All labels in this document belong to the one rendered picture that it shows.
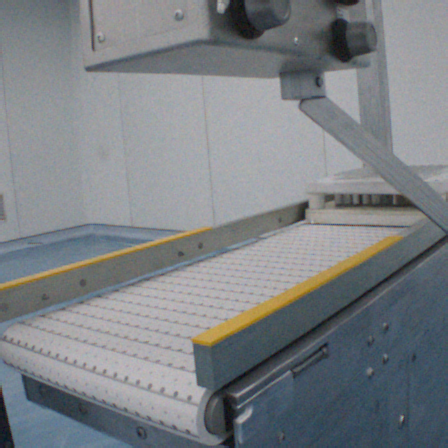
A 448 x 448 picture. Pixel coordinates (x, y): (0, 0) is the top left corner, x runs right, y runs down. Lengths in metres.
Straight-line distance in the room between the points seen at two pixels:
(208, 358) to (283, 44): 0.20
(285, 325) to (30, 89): 5.79
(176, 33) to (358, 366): 0.37
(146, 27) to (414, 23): 3.57
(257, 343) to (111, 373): 0.12
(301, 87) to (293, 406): 0.26
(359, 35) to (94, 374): 0.32
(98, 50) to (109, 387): 0.24
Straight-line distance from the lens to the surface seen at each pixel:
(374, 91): 1.37
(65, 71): 6.38
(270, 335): 0.40
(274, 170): 4.45
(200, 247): 0.75
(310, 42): 0.39
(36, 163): 6.09
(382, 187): 0.90
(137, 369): 0.43
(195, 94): 4.99
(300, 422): 0.48
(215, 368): 0.36
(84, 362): 0.47
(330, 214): 0.94
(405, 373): 0.87
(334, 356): 0.51
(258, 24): 0.32
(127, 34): 0.34
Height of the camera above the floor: 0.96
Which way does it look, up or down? 9 degrees down
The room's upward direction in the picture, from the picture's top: 5 degrees counter-clockwise
